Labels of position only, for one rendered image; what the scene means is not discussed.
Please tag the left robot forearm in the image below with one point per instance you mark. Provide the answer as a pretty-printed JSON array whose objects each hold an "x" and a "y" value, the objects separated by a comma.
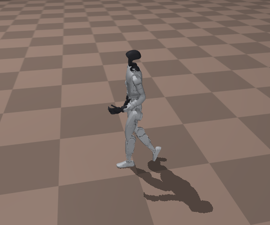
[{"x": 135, "y": 103}]

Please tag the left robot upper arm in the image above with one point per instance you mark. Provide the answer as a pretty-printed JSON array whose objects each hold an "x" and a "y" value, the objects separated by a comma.
[{"x": 138, "y": 84}]

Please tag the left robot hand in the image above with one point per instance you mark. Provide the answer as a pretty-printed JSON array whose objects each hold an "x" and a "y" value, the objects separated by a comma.
[{"x": 116, "y": 110}]

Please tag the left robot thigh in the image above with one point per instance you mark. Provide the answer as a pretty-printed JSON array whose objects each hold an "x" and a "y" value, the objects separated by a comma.
[{"x": 131, "y": 123}]

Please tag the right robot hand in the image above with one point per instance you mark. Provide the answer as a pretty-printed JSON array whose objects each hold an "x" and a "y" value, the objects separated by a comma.
[{"x": 127, "y": 100}]

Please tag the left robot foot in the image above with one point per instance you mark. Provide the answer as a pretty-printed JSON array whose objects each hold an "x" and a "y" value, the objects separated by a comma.
[{"x": 124, "y": 164}]

